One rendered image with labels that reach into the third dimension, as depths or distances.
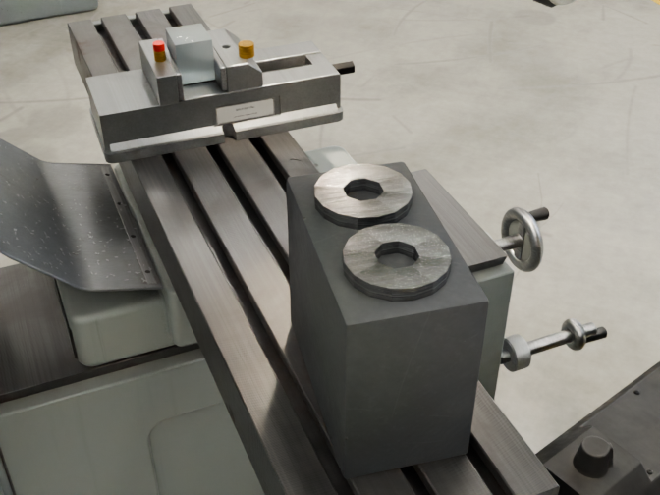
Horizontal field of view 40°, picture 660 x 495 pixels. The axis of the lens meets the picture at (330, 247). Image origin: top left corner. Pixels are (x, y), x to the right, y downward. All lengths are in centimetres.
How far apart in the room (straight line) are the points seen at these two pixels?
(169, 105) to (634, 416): 79
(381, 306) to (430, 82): 279
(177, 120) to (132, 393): 38
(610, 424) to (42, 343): 80
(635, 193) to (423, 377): 225
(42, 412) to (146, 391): 14
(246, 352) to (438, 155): 214
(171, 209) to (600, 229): 181
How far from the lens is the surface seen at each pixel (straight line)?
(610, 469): 128
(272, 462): 85
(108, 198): 133
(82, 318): 120
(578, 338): 162
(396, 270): 73
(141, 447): 136
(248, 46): 127
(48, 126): 332
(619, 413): 139
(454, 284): 74
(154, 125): 128
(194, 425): 137
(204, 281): 105
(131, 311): 120
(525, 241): 162
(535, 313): 243
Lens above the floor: 157
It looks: 37 degrees down
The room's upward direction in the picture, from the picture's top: straight up
